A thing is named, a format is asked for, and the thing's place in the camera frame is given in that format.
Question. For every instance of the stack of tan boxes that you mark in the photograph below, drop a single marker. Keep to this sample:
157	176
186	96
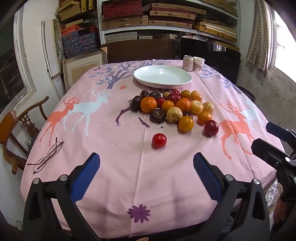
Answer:
69	10

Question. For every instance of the dark brown chair back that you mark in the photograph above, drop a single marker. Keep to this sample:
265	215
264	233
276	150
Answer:
138	51

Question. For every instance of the orange cherry tomato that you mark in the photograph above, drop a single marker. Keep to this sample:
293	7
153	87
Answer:
185	94
185	123

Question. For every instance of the pale pink drink can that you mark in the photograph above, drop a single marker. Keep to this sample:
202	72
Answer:
187	63

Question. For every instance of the person's right hand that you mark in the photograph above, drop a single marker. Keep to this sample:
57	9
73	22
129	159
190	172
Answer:
279	208

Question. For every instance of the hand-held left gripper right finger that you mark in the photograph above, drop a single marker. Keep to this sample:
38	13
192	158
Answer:
207	178

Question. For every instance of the pink deer print tablecloth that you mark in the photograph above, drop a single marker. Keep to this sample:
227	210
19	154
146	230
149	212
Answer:
138	173

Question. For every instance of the white oval plate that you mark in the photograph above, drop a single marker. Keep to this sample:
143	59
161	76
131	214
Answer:
161	74

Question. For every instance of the bright window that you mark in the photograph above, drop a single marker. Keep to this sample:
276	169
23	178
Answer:
284	46

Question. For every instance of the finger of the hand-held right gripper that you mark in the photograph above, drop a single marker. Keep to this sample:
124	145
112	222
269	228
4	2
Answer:
276	129
266	150

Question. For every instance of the large orange tangerine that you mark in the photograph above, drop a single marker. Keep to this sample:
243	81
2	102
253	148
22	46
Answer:
183	104
148	104

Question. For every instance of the carved wooden chair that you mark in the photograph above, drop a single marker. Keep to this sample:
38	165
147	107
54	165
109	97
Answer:
8	122

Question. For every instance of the grey marble slab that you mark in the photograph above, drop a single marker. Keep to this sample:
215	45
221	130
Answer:
57	39

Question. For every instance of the stack of orange patterned boxes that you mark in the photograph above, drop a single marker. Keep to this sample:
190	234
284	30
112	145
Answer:
71	30

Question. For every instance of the white framed dark window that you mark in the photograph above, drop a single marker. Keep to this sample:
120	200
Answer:
20	58

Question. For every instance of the stack of blue floral boxes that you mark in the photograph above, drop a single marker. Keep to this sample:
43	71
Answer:
78	45

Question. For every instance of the pale orange round fruit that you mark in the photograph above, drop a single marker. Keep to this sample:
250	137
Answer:
196	106

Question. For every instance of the framed picture in cardboard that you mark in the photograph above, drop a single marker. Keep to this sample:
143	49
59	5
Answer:
83	69

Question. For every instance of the white long board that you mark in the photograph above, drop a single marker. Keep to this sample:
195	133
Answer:
45	46

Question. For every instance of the small tan round fruit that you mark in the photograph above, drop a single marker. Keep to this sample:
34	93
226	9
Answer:
166	94

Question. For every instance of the black stool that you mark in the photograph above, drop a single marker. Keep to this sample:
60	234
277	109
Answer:
246	92

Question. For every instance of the thin frame eyeglasses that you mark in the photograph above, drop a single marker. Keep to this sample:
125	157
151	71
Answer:
55	149

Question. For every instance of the yellow striped pepino melon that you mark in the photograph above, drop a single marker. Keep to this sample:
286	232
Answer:
208	107
174	114

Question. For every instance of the white paper cup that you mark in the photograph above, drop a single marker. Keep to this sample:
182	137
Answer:
198	64

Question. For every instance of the brick pattern curtain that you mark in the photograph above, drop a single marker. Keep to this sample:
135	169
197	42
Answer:
259	34

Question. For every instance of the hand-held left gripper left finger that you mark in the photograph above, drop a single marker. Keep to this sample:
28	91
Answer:
85	178

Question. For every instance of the black monitor screen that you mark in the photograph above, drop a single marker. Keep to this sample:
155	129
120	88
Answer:
212	53

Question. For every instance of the stack of wooden frames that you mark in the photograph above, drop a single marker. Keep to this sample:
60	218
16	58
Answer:
215	29

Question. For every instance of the stack of woven flat boxes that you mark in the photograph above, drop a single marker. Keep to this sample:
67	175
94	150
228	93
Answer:
124	22

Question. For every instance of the white metal shelf rack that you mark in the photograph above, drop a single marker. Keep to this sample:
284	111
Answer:
100	23

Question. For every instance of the dark red tomato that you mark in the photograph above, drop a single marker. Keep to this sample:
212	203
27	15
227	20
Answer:
173	97
211	128

